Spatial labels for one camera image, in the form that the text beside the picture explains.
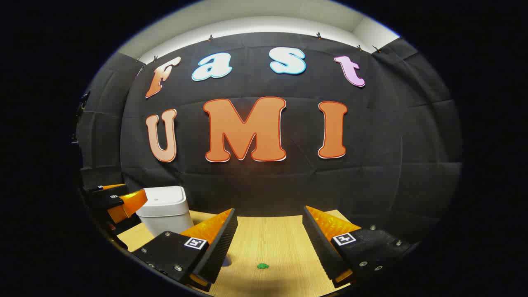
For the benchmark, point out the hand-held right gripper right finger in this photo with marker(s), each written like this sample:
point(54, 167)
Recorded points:
point(321, 247)

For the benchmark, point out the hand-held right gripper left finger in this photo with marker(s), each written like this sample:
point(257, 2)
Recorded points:
point(218, 251)

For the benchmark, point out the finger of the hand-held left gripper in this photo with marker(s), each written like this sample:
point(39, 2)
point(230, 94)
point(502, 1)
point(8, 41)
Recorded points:
point(128, 204)
point(105, 189)

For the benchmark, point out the white desktop garbage bin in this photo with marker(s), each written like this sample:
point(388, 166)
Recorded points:
point(165, 214)

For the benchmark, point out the green paper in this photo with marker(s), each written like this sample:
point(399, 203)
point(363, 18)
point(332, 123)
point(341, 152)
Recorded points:
point(262, 266)

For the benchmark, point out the light wooden desktop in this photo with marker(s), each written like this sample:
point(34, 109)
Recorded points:
point(268, 239)

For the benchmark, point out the black backdrop cloth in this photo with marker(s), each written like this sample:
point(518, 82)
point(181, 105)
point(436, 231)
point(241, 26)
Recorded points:
point(371, 173)

